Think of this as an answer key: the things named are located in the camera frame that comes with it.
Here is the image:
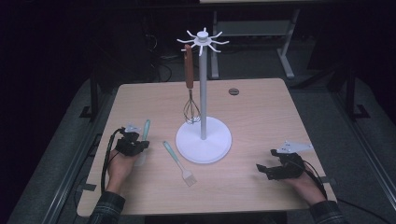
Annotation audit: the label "white utensil rack stand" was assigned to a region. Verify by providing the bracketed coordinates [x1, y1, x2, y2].
[175, 27, 233, 165]

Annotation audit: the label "teal-handled clear basting brush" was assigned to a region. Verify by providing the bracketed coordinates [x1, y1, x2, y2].
[162, 140, 198, 188]

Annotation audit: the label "grey tape strip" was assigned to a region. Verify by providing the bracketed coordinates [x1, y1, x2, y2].
[320, 175, 338, 185]
[76, 183, 98, 192]

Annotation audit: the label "metal floor rail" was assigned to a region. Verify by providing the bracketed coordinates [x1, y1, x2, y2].
[328, 91, 396, 203]
[40, 90, 120, 224]

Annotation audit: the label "black floor cable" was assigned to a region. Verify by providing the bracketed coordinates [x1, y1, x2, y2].
[336, 198, 394, 224]

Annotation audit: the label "person's right hand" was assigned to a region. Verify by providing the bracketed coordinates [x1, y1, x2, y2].
[284, 163, 328, 207]

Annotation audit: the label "teal-handled clear spatula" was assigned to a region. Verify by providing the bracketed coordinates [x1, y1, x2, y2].
[134, 119, 151, 167]

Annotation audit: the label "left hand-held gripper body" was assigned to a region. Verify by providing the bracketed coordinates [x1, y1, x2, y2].
[115, 123, 146, 157]

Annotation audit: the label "wooden-handled wire whisk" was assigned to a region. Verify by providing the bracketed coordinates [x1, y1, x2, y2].
[181, 44, 202, 125]

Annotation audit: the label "dark background cables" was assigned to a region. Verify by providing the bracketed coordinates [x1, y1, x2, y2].
[146, 29, 180, 83]

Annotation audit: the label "black metal stand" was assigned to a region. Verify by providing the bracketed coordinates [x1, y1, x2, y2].
[78, 70, 101, 122]
[345, 63, 372, 121]

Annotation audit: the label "person's left hand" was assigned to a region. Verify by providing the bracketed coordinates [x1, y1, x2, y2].
[106, 148, 141, 194]

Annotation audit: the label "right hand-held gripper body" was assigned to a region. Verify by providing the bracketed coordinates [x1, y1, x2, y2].
[270, 140, 314, 181]

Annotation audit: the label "white desk frame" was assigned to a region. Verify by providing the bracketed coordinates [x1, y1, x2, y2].
[210, 8, 302, 79]

